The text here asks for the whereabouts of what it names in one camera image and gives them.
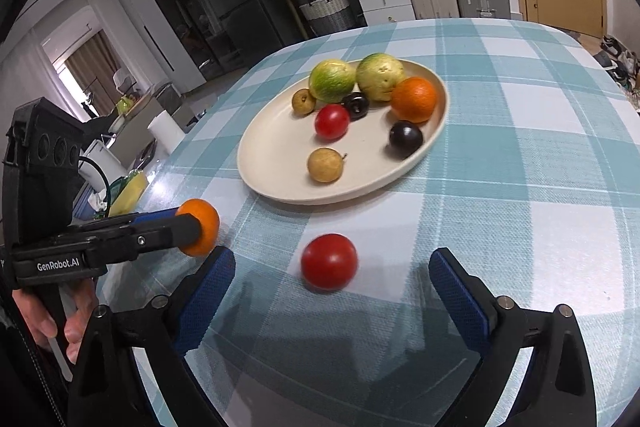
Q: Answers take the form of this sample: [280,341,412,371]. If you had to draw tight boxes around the cream oval plate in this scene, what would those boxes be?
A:
[236,58,449,206]

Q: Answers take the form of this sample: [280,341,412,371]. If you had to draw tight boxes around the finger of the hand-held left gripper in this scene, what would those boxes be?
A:
[107,213,202,254]
[92,208,180,229]

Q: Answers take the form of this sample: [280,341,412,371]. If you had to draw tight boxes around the white sheer curtain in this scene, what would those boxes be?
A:
[0,7,76,122]

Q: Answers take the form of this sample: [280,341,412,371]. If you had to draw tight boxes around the white tall cabinet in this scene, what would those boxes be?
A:
[111,0,206,92]

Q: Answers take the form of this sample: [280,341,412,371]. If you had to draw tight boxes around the pale green citrus fruit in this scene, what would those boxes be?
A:
[355,52,406,102]

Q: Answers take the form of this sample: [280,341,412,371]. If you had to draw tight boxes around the yellow plastic bag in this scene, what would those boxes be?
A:
[107,172,148,218]

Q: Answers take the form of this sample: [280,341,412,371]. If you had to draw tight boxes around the person's left hand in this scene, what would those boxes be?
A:
[12,279,99,365]

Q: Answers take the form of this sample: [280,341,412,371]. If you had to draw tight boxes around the black cable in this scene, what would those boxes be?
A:
[79,157,111,215]

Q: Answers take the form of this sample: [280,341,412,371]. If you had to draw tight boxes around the white wicker basket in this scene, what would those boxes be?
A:
[299,0,358,36]

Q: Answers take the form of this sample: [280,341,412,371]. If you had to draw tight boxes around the white paper towel roll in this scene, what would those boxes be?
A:
[146,109,186,155]

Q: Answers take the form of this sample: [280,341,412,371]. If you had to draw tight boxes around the orange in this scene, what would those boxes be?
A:
[175,198,221,257]
[390,77,438,124]

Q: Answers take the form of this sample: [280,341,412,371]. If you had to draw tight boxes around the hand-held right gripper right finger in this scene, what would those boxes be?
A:
[428,247,598,427]

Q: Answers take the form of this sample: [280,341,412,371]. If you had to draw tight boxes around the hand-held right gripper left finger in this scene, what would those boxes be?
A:
[67,246,237,427]

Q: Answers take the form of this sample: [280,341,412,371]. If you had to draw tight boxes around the pile of shoes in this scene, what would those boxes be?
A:
[597,34,640,98]

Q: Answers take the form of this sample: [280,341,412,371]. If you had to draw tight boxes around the green striped citrus fruit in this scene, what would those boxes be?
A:
[308,59,357,104]

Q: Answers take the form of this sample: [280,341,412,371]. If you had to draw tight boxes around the small brown longan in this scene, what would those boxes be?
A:
[306,147,348,184]
[292,89,317,114]

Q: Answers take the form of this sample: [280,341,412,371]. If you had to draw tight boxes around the brown curtain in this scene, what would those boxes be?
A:
[65,32,118,118]

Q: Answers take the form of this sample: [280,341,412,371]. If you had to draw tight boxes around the teal checked tablecloth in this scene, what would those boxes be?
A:
[95,18,640,427]

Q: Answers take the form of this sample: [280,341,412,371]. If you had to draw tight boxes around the black jacket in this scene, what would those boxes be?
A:
[80,114,118,142]

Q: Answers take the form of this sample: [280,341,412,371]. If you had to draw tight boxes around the dark purple plum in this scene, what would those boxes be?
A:
[388,120,424,159]
[342,92,371,121]

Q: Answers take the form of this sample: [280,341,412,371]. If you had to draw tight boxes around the red tomato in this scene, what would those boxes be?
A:
[300,233,359,292]
[314,104,351,142]

